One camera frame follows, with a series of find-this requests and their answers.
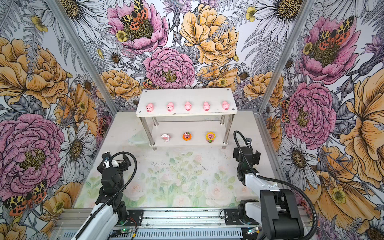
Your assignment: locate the pink bear yellow flower toy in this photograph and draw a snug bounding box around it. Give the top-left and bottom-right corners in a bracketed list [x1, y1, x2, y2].
[206, 132, 216, 144]

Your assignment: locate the pink bear orange donut toy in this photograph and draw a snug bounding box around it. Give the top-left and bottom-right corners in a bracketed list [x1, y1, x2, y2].
[183, 132, 192, 141]

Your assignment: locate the white hooded pink doll toy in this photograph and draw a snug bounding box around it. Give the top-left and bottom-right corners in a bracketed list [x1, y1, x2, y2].
[161, 134, 171, 143]

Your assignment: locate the pink pig toy front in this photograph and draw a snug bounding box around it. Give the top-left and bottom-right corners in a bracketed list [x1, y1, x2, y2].
[203, 102, 211, 112]

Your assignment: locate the pink pig toy pair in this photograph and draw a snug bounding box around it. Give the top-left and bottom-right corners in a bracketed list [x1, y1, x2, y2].
[167, 103, 175, 112]

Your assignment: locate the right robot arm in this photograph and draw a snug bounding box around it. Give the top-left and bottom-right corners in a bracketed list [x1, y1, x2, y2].
[233, 147, 305, 240]

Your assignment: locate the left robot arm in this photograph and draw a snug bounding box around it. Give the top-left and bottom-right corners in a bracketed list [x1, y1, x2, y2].
[72, 160, 132, 240]

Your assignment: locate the white two-tier shelf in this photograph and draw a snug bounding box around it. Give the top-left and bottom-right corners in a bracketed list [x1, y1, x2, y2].
[136, 88, 238, 150]

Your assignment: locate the right black cable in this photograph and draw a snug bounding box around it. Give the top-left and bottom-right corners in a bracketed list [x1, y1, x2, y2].
[233, 130, 318, 240]

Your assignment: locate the black cable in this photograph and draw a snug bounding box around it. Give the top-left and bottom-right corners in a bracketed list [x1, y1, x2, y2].
[74, 151, 139, 239]
[233, 130, 318, 240]

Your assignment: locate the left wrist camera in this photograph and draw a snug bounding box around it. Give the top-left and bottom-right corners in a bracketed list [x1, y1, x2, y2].
[102, 152, 119, 169]

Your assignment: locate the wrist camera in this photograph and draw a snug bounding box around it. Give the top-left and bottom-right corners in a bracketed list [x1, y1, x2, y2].
[245, 138, 252, 148]
[102, 152, 119, 169]

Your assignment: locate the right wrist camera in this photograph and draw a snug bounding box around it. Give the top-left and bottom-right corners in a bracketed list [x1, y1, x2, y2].
[245, 138, 252, 148]

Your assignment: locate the left black cable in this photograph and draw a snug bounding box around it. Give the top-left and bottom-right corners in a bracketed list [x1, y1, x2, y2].
[74, 151, 139, 239]

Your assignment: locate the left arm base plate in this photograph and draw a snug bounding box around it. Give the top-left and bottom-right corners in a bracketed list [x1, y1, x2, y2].
[120, 210, 144, 227]

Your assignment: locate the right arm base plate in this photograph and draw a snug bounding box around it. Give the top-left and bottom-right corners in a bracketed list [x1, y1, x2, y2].
[224, 209, 250, 226]

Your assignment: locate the white vented cable duct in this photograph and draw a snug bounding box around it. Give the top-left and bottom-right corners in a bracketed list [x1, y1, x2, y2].
[53, 228, 243, 240]

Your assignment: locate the aluminium front rail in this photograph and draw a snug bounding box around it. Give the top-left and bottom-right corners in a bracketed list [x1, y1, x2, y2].
[53, 206, 311, 229]

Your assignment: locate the right aluminium corner post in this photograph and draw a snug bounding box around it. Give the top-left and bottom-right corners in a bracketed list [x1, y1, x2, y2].
[258, 0, 315, 115]

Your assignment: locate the aluminium corner post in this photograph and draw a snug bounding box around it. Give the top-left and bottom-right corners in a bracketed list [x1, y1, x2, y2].
[258, 0, 315, 115]
[47, 1, 119, 116]

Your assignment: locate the left aluminium corner post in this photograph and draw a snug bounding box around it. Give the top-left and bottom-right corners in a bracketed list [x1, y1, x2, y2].
[47, 1, 119, 116]

